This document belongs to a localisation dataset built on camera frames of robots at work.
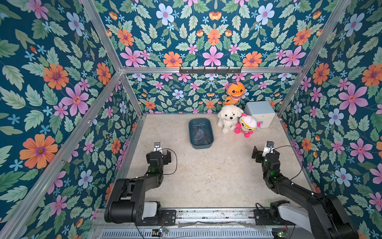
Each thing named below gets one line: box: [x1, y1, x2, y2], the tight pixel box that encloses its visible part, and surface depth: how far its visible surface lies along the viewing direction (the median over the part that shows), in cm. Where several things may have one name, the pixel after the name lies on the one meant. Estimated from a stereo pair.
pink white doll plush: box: [234, 113, 264, 138], surface depth 98 cm
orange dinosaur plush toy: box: [224, 81, 246, 106], surface depth 100 cm
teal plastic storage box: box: [188, 117, 214, 150], surface depth 107 cm
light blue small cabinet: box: [244, 101, 276, 129], surface depth 107 cm
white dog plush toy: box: [216, 104, 245, 134], surface depth 99 cm
